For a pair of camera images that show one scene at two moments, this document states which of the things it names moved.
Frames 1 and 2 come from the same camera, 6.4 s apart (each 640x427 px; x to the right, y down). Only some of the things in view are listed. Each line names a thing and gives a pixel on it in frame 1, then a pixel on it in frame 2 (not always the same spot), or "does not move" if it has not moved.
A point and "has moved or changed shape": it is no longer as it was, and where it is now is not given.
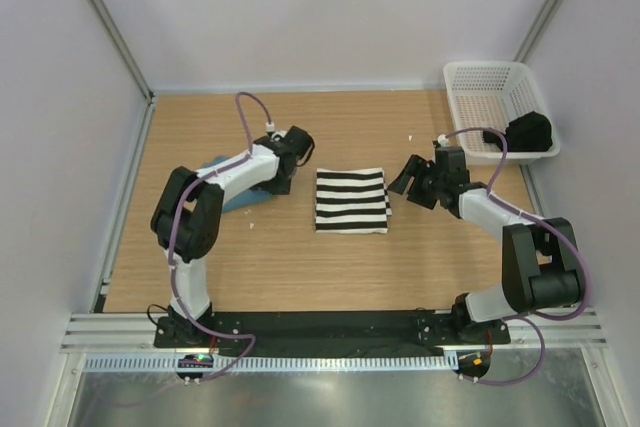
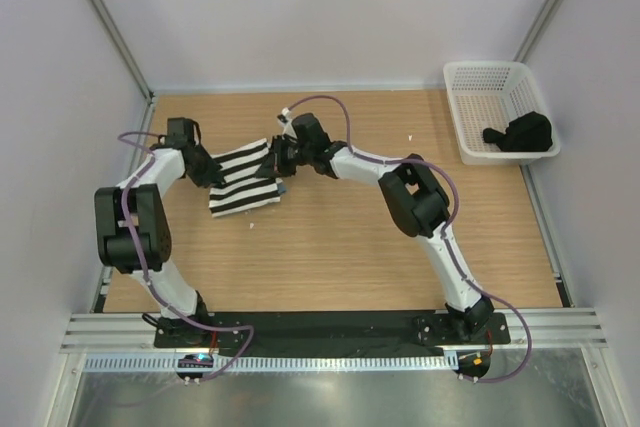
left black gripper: x=281 y=187 → x=212 y=176
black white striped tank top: x=352 y=200 has moved or changed shape
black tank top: x=529 y=133 does not move
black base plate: x=336 y=330 does not move
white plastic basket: x=492 y=94 does not move
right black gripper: x=399 y=185 → x=276 y=154
